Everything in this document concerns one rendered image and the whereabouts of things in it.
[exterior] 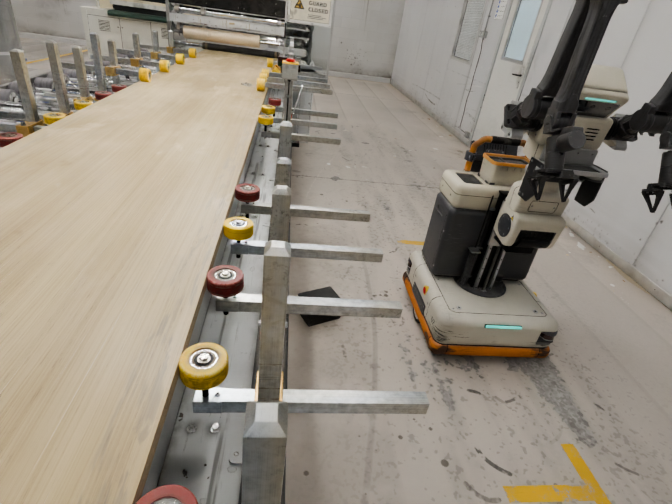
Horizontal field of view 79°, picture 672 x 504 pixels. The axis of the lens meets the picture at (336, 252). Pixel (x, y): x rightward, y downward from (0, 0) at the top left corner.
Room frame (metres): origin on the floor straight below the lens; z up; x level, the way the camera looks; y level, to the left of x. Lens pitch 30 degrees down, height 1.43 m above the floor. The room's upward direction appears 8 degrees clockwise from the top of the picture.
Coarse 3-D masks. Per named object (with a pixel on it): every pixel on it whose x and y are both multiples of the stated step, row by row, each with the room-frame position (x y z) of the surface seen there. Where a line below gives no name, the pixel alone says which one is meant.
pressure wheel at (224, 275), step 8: (208, 272) 0.73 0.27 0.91; (216, 272) 0.74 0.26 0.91; (224, 272) 0.73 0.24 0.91; (232, 272) 0.75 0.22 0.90; (240, 272) 0.75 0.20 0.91; (208, 280) 0.70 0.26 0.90; (216, 280) 0.70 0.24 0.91; (224, 280) 0.71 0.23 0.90; (232, 280) 0.71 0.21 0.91; (240, 280) 0.72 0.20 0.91; (208, 288) 0.70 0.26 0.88; (216, 288) 0.69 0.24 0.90; (224, 288) 0.69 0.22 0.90; (232, 288) 0.70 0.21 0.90; (240, 288) 0.72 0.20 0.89; (224, 296) 0.69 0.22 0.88; (224, 312) 0.73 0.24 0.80
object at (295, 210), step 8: (248, 208) 1.21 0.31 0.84; (256, 208) 1.22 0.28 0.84; (264, 208) 1.22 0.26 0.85; (296, 208) 1.24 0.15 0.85; (304, 208) 1.25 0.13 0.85; (312, 208) 1.26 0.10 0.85; (320, 208) 1.27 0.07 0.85; (328, 208) 1.28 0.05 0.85; (336, 208) 1.29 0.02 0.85; (296, 216) 1.24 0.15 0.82; (304, 216) 1.24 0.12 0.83; (312, 216) 1.25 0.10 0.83; (320, 216) 1.25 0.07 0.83; (328, 216) 1.25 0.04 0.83; (336, 216) 1.26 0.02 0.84; (344, 216) 1.26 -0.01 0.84; (352, 216) 1.27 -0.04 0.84; (360, 216) 1.27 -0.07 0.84; (368, 216) 1.28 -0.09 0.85
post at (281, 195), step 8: (272, 192) 0.70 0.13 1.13; (280, 192) 0.70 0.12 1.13; (288, 192) 0.70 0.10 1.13; (272, 200) 0.69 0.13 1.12; (280, 200) 0.69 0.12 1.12; (288, 200) 0.70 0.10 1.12; (272, 208) 0.69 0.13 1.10; (280, 208) 0.69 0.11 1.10; (288, 208) 0.70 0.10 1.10; (272, 216) 0.69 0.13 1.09; (280, 216) 0.69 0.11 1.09; (288, 216) 0.70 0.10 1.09; (272, 224) 0.69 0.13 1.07; (280, 224) 0.69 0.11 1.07; (288, 224) 0.70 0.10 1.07; (272, 232) 0.69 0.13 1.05; (280, 232) 0.69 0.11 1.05; (280, 240) 0.69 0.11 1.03
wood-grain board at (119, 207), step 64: (192, 64) 3.66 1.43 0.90; (256, 64) 4.25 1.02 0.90; (64, 128) 1.56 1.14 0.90; (128, 128) 1.68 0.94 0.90; (192, 128) 1.82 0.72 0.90; (0, 192) 0.96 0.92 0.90; (64, 192) 1.02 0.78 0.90; (128, 192) 1.08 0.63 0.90; (192, 192) 1.14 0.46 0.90; (0, 256) 0.69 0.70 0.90; (64, 256) 0.72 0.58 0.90; (128, 256) 0.75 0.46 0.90; (192, 256) 0.79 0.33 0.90; (0, 320) 0.51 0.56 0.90; (64, 320) 0.53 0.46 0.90; (128, 320) 0.55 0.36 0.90; (192, 320) 0.58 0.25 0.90; (0, 384) 0.38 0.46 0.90; (64, 384) 0.40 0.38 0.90; (128, 384) 0.42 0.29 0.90; (0, 448) 0.29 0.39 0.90; (64, 448) 0.30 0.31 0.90; (128, 448) 0.32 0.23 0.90
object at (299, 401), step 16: (208, 400) 0.47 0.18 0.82; (224, 400) 0.48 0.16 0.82; (240, 400) 0.48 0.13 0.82; (288, 400) 0.50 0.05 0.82; (304, 400) 0.50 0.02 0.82; (320, 400) 0.51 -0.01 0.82; (336, 400) 0.51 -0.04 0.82; (352, 400) 0.52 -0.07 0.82; (368, 400) 0.52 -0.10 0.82; (384, 400) 0.53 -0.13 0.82; (400, 400) 0.54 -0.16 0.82; (416, 400) 0.54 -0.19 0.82
